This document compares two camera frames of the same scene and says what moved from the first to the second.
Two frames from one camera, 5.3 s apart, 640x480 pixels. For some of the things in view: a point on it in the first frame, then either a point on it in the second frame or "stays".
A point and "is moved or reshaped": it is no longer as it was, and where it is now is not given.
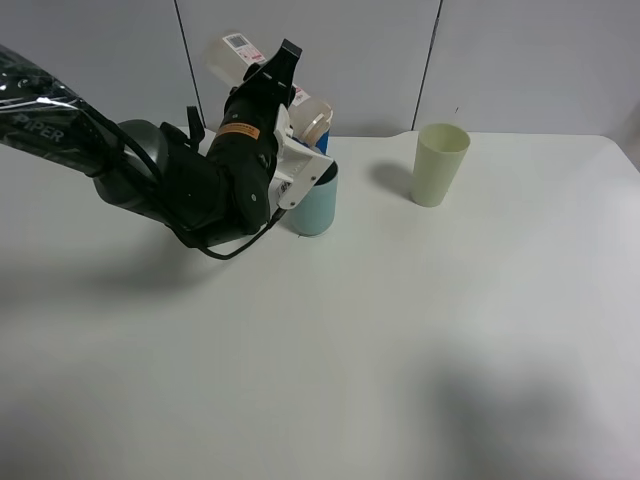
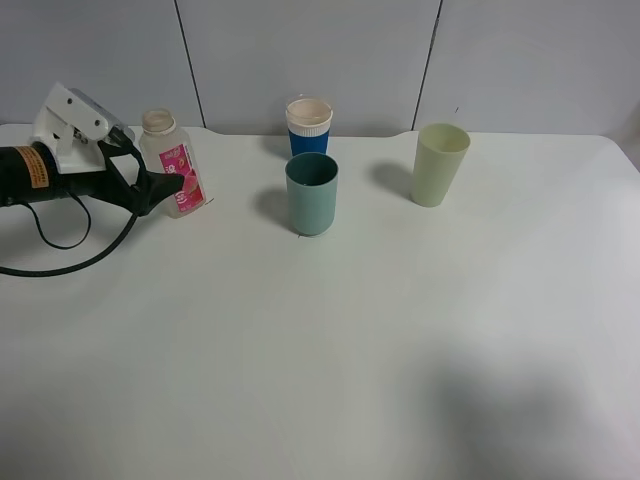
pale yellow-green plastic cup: [440, 150] stays
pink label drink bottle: [228, 57] is moved or reshaped
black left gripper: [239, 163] to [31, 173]
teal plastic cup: [314, 212] stays
